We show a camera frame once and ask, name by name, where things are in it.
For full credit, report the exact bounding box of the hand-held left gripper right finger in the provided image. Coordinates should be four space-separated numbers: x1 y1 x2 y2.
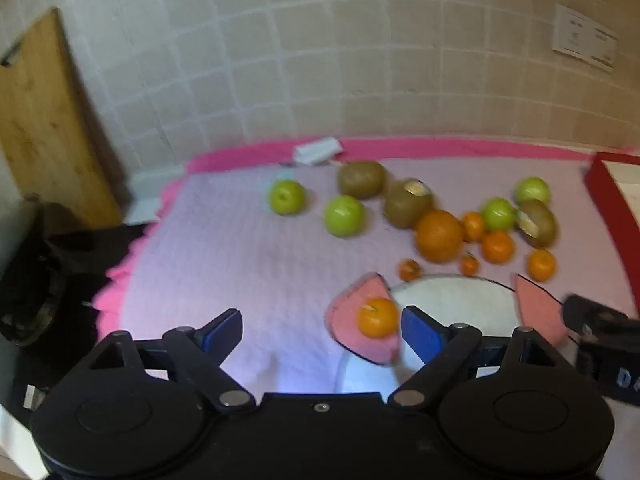
387 305 561 413

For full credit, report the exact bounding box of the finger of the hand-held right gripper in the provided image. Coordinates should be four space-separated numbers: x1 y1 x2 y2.
562 294 630 335

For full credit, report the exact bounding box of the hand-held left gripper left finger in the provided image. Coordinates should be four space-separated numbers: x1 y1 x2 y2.
90 309 256 413

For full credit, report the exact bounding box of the mandarin with stem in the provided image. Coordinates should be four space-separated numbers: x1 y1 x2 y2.
357 297 399 339

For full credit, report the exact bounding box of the white plate with pink ears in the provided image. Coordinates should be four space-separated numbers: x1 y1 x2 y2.
326 272 572 397

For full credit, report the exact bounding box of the lavender mat with pink edge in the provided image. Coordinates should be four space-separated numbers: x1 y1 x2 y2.
92 136 640 396

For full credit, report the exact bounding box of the large orange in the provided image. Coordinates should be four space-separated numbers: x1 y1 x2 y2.
415 209 465 263

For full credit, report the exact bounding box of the brown kiwi with sticker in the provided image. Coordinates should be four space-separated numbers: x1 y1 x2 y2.
516 199 558 249
383 178 435 230

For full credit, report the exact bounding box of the red box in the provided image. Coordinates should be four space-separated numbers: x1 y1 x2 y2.
584 151 640 316

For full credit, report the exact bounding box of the green apple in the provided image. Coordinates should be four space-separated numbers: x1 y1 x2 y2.
481 198 518 232
515 176 552 206
323 195 366 237
269 179 307 216

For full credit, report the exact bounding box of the plain brown kiwi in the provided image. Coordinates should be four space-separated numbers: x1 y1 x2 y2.
337 160 387 200

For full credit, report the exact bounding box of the black bag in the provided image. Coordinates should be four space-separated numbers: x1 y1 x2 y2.
0 199 151 348

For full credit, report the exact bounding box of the white paper packet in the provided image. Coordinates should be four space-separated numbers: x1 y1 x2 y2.
293 136 344 166

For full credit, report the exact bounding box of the wooden cutting board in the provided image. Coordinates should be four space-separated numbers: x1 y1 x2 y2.
0 7 127 226

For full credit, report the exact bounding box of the white wall socket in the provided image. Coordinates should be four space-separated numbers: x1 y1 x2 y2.
551 3 619 73

